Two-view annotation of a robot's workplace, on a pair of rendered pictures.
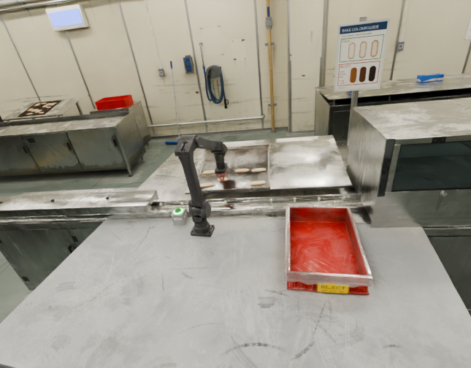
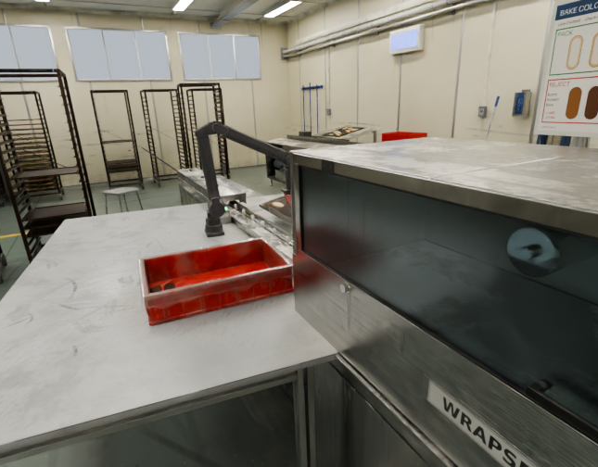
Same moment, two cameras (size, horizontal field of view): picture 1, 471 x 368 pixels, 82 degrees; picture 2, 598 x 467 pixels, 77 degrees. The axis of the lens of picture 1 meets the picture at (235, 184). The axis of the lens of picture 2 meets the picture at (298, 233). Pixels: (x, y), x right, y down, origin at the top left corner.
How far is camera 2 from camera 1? 1.60 m
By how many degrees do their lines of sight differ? 49
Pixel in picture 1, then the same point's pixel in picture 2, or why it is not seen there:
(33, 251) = not seen: hidden behind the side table
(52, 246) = not seen: hidden behind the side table
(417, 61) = not seen: outside the picture
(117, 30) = (450, 53)
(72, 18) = (409, 40)
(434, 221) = (349, 351)
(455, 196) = (364, 307)
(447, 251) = (377, 449)
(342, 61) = (555, 74)
